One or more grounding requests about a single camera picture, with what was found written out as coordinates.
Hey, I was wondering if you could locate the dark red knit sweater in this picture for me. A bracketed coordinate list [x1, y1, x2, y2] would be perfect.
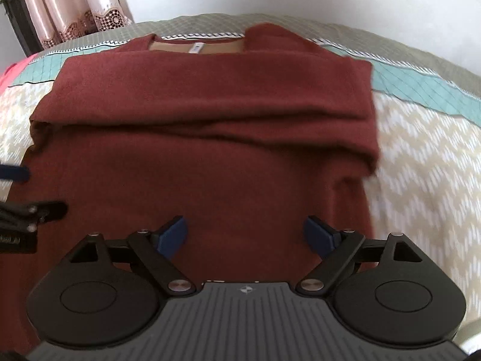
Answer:
[1, 24, 379, 352]

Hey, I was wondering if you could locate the pink bed sheet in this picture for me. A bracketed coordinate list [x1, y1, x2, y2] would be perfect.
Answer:
[0, 53, 38, 94]

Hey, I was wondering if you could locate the patterned bed quilt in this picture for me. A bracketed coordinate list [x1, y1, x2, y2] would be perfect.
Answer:
[1, 14, 480, 321]

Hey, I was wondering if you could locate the dark wooden furniture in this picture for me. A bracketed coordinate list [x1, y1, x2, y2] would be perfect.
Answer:
[1, 0, 43, 56]

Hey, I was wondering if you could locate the pink lace-trimmed curtain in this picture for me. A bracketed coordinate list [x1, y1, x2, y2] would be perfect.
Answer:
[25, 0, 132, 50]

